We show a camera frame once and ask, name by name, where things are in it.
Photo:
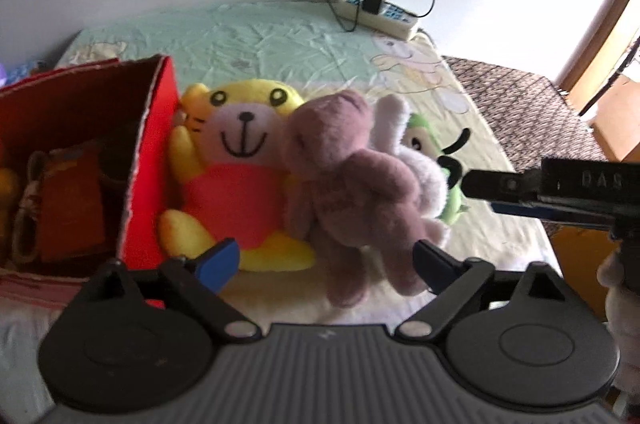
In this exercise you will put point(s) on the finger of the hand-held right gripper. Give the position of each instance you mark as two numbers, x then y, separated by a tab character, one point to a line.
525	209
500	186

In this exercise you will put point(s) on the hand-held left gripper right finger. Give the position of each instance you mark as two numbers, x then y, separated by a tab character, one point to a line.
431	265

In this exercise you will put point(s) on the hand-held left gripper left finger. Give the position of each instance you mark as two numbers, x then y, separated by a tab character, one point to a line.
220	265

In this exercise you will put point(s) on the green plush toy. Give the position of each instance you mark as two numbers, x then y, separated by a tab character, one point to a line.
452	204

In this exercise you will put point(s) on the yellow tiger plush toy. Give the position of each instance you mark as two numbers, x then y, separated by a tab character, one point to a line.
240	199

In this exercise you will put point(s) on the red cardboard box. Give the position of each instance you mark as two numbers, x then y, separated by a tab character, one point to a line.
150	184

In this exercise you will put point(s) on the purple bear plush toy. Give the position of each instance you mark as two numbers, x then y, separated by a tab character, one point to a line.
350	184

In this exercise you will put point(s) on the person's right hand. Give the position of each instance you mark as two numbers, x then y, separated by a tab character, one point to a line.
614	299

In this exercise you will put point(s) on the light wooden cabinet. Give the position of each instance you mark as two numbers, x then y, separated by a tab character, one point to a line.
622	129

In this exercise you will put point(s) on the white bear plush toy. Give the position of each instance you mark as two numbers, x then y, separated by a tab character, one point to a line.
425	171

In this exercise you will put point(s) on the brown patterned mattress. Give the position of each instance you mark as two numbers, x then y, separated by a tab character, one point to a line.
520	104

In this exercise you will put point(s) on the white fleece blanket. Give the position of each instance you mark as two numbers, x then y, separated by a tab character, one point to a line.
300	299

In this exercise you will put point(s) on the black stand pole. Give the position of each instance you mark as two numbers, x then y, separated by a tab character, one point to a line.
607	86

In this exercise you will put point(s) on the orange booklet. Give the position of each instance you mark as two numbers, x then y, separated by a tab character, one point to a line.
72	204

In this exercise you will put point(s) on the pink striped cloth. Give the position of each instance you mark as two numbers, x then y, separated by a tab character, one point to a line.
40	289

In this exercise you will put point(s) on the pale green printed bedsheet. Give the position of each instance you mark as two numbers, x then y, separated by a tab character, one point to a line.
280	39

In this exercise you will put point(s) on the wooden door frame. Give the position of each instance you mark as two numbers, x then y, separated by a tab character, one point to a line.
595	69

